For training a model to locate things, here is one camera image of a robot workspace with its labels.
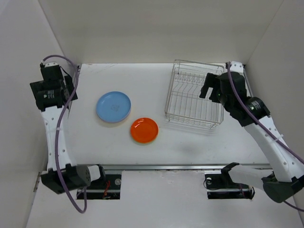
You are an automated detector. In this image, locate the blue plate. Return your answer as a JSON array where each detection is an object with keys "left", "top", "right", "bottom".
[{"left": 95, "top": 91, "right": 132, "bottom": 117}]

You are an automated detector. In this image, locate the pink plate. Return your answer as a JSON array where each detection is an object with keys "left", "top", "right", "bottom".
[{"left": 99, "top": 113, "right": 130, "bottom": 124}]

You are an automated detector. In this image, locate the orange plate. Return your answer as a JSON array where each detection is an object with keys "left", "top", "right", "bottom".
[{"left": 130, "top": 117, "right": 159, "bottom": 142}]

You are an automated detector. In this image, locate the green plate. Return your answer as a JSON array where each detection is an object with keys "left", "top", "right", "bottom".
[{"left": 133, "top": 139, "right": 155, "bottom": 146}]

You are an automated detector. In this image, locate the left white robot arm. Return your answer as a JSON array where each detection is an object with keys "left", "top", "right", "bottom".
[{"left": 30, "top": 62, "right": 106, "bottom": 194}]

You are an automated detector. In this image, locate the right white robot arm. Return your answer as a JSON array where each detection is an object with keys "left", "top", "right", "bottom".
[{"left": 199, "top": 72, "right": 304, "bottom": 203}]

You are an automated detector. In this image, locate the metal rail left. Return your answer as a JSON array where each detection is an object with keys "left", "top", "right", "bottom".
[{"left": 71, "top": 65, "right": 81, "bottom": 79}]

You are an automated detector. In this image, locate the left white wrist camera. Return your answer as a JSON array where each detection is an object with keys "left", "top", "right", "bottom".
[{"left": 39, "top": 60, "right": 60, "bottom": 69}]

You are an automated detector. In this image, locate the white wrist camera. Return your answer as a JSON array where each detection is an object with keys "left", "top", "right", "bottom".
[
  {"left": 226, "top": 61, "right": 244, "bottom": 74},
  {"left": 39, "top": 60, "right": 60, "bottom": 69}
]

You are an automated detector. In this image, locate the metal wire dish rack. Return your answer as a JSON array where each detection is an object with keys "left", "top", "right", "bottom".
[{"left": 164, "top": 59, "right": 224, "bottom": 129}]

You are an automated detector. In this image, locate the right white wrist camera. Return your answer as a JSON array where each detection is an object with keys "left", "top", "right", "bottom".
[{"left": 226, "top": 61, "right": 244, "bottom": 74}]

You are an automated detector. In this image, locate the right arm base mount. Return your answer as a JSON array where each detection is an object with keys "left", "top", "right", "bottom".
[{"left": 203, "top": 173, "right": 255, "bottom": 200}]

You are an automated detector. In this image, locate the metal rail front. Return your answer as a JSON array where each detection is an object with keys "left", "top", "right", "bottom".
[{"left": 102, "top": 162, "right": 271, "bottom": 171}]

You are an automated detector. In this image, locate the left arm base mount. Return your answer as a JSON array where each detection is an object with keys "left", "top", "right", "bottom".
[{"left": 86, "top": 171, "right": 122, "bottom": 200}]

